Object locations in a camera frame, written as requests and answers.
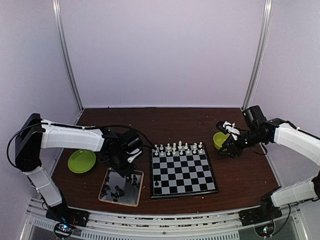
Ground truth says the aluminium front rail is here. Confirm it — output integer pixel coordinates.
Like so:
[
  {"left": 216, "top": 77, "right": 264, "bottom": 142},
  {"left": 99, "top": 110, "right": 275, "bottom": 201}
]
[{"left": 19, "top": 208, "right": 308, "bottom": 240}]

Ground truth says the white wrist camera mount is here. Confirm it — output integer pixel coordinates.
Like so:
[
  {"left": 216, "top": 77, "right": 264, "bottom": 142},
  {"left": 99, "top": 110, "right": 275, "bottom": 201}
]
[
  {"left": 127, "top": 148, "right": 143, "bottom": 163},
  {"left": 222, "top": 121, "right": 241, "bottom": 141}
]

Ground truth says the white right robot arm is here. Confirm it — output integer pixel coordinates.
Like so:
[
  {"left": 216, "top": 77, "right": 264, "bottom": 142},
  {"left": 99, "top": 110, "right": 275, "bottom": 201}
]
[{"left": 216, "top": 105, "right": 320, "bottom": 221}]

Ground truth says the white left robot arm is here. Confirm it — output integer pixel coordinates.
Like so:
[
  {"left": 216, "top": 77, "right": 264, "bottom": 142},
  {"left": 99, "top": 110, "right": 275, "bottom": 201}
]
[{"left": 9, "top": 113, "right": 155, "bottom": 222}]

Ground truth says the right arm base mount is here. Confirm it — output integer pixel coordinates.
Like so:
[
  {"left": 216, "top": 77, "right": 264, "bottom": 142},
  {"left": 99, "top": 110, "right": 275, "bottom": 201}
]
[{"left": 239, "top": 207, "right": 282, "bottom": 238}]

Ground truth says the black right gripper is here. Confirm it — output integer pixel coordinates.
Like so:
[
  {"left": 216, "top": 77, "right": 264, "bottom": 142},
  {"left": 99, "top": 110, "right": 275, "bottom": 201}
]
[{"left": 217, "top": 127, "right": 265, "bottom": 159}]

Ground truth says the green bowl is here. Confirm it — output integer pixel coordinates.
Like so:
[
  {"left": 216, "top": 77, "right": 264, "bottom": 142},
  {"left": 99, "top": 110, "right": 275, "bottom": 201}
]
[{"left": 212, "top": 132, "right": 230, "bottom": 150}]

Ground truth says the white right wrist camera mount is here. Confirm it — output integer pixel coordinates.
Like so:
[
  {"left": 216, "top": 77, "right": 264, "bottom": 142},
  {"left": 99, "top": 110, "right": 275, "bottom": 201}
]
[{"left": 222, "top": 121, "right": 241, "bottom": 141}]

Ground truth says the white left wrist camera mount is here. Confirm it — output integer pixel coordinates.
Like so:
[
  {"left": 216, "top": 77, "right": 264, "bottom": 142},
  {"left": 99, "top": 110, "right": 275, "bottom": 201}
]
[{"left": 127, "top": 148, "right": 143, "bottom": 163}]

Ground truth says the metal tray with wood rim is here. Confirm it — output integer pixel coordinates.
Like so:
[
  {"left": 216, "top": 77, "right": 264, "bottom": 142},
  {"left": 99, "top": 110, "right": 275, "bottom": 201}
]
[{"left": 98, "top": 168, "right": 144, "bottom": 207}]

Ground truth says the black and grey chessboard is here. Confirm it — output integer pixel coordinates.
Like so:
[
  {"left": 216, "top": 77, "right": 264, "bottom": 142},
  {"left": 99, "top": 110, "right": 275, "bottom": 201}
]
[{"left": 150, "top": 141, "right": 219, "bottom": 199}]

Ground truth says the green plate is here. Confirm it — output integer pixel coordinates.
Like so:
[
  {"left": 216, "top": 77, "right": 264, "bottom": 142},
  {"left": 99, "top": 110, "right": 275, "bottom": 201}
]
[{"left": 67, "top": 149, "right": 97, "bottom": 174}]

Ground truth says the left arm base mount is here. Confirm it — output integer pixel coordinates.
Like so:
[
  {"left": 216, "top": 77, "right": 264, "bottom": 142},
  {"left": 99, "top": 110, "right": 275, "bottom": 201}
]
[{"left": 45, "top": 208, "right": 90, "bottom": 239}]

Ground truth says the right aluminium frame post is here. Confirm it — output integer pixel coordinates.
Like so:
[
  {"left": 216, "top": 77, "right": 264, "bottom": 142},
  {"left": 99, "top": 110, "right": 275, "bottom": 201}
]
[{"left": 241, "top": 0, "right": 274, "bottom": 110}]

